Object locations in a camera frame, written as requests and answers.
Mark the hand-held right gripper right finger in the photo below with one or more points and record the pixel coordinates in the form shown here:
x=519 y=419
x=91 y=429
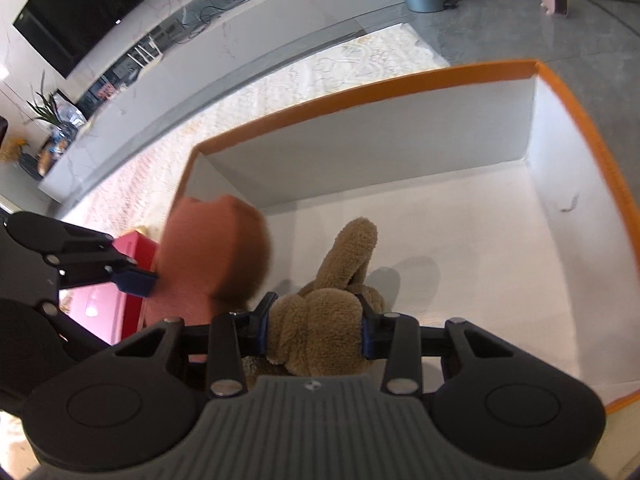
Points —
x=366 y=335

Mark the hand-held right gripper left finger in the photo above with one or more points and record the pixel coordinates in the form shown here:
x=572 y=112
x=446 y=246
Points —
x=264 y=327

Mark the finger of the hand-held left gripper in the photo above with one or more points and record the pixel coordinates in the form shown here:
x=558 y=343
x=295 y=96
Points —
x=135 y=281

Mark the brown plush bunny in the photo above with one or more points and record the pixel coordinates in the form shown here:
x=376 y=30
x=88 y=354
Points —
x=315 y=325

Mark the reddish-brown plush toy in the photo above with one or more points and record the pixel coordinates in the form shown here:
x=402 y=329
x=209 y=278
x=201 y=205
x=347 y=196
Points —
x=215 y=255

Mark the orange cardboard box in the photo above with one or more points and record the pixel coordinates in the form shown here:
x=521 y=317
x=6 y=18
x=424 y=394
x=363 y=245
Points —
x=450 y=240

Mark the red box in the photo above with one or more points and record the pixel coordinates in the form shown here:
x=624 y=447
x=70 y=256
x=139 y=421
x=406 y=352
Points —
x=95 y=310

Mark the dark basket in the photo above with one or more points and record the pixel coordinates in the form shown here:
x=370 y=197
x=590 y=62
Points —
x=30 y=166

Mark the dried yellow flowers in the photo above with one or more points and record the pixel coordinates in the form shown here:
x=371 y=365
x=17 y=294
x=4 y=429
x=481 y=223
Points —
x=11 y=150

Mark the green potted plant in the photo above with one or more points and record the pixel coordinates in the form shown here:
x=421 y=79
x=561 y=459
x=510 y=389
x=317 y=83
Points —
x=52 y=105

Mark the white router with antennas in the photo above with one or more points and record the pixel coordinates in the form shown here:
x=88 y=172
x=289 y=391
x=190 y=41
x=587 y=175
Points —
x=147 y=52

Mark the cream patterned rug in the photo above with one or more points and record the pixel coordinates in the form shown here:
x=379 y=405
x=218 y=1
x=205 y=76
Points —
x=300 y=75

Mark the long white TV cabinet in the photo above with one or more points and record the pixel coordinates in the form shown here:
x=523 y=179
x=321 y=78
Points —
x=250 y=45

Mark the black wall television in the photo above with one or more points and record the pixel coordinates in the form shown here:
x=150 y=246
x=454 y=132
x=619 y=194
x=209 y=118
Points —
x=115 y=0

